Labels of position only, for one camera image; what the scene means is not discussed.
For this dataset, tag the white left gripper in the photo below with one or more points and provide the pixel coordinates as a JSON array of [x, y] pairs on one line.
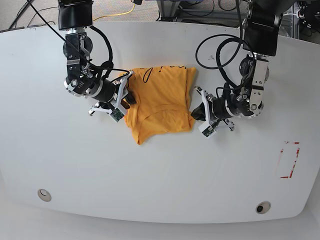
[[209, 113]]

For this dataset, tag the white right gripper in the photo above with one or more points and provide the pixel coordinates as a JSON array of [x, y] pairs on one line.
[[111, 95]]

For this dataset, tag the orange t-shirt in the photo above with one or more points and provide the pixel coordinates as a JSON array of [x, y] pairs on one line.
[[162, 101]]

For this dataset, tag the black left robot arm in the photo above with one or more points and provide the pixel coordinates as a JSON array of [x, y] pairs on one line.
[[258, 35]]

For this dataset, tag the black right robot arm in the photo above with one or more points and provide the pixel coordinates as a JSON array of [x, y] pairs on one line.
[[84, 79]]

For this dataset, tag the red tape rectangle marking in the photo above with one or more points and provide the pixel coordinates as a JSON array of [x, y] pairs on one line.
[[287, 159]]

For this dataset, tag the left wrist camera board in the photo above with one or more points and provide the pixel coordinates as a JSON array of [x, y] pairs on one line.
[[207, 130]]

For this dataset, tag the aluminium frame stand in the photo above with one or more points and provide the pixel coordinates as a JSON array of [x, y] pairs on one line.
[[221, 13]]

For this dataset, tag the right table cable grommet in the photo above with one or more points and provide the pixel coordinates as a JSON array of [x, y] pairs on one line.
[[263, 207]]

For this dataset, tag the table cable grommet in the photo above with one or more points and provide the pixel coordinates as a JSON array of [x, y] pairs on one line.
[[263, 207], [44, 195]]

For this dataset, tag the left table cable grommet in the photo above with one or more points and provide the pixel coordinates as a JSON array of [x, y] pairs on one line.
[[44, 195]]

